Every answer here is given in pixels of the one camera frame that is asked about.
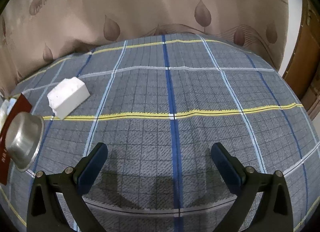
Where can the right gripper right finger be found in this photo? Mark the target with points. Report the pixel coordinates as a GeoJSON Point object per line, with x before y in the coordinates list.
{"type": "Point", "coordinates": [274, 212]}

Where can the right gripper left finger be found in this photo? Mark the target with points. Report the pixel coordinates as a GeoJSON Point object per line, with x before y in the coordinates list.
{"type": "Point", "coordinates": [44, 210]}

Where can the white foam block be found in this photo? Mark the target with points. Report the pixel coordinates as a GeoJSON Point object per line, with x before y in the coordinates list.
{"type": "Point", "coordinates": [67, 96]}

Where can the steel bowl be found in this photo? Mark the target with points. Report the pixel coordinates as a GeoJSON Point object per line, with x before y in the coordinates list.
{"type": "Point", "coordinates": [26, 140]}

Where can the red gold tin tray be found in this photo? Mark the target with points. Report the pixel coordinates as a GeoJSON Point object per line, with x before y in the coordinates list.
{"type": "Point", "coordinates": [21, 105]}

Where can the brown wooden door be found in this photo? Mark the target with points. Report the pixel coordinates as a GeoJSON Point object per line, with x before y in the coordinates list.
{"type": "Point", "coordinates": [302, 73]}

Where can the grey plaid table cloth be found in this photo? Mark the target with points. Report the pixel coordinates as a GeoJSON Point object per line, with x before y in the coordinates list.
{"type": "Point", "coordinates": [159, 103]}

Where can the beige leaf print curtain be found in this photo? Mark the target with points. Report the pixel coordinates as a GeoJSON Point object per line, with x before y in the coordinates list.
{"type": "Point", "coordinates": [36, 32]}

